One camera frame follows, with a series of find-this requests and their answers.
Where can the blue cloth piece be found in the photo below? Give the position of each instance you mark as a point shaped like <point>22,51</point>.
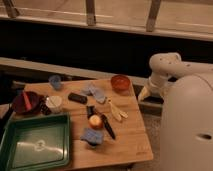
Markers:
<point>92,137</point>

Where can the dark red bowl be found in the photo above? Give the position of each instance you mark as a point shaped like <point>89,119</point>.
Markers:
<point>25,102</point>

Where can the light blue cloth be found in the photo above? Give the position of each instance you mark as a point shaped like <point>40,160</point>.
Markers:
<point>96,92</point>

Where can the small blue cup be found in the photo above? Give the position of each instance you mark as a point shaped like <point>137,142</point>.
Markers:
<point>55,82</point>

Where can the orange bowl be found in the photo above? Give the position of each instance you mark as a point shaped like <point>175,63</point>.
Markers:
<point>120,82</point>

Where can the black eraser block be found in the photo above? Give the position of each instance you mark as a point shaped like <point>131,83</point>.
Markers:
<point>77,98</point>

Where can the wooden table board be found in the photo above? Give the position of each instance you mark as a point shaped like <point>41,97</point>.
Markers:
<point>131,144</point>

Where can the orange round fruit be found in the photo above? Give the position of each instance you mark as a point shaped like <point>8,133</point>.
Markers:
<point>95,122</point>

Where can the small black block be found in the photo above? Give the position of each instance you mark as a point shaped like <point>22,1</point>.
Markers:
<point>90,111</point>

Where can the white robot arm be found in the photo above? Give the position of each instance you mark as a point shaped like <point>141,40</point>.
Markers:
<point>186,133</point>

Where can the white cup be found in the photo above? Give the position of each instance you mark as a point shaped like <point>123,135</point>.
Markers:
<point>54,103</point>

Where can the green plastic tray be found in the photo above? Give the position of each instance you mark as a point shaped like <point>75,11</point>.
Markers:
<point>36,144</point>

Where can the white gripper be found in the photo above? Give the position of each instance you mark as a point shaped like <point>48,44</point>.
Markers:
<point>154,86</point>

